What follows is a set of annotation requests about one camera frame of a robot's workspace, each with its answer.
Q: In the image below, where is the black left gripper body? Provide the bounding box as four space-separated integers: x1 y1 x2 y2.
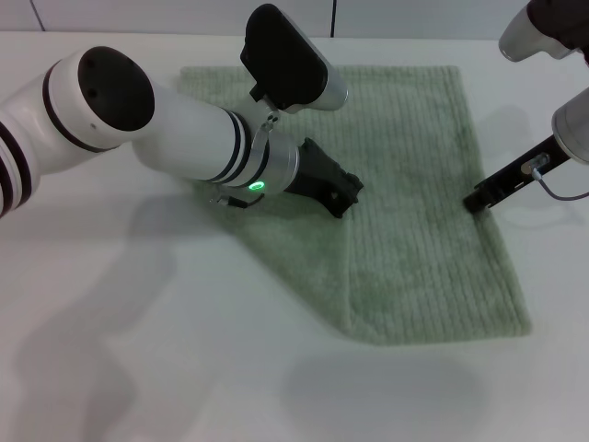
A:
283 136 352 212

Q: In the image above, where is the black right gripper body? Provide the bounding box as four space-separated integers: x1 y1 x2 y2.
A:
480 134 572 200

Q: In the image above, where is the pale green textured towel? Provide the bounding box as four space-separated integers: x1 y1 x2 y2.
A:
178 64 534 347

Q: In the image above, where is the grey right gripper cable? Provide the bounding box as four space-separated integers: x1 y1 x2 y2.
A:
522 154 589 203

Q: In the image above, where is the left arm connector cable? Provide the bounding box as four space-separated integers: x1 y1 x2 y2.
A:
209 191 268 210

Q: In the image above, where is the left wrist camera housing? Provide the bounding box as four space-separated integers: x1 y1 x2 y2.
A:
239 3 350 116

